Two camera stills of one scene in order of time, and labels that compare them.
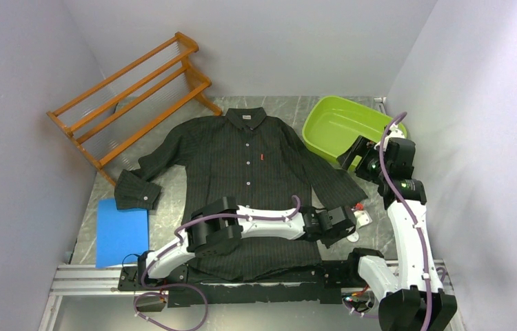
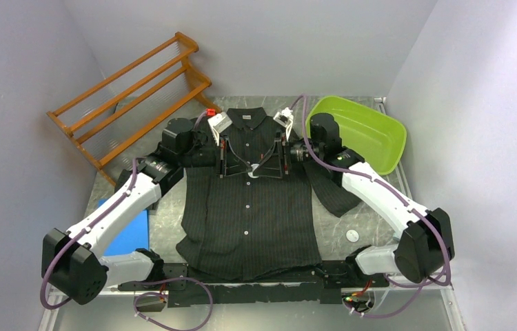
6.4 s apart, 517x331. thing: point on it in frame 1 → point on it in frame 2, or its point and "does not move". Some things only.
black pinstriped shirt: x=249 y=157 does not move
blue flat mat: x=119 y=232 does not move
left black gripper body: x=331 y=236 → x=200 y=155
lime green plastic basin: x=329 y=124 does not move
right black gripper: x=362 y=147 → x=275 y=172
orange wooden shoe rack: x=106 y=118 does not move
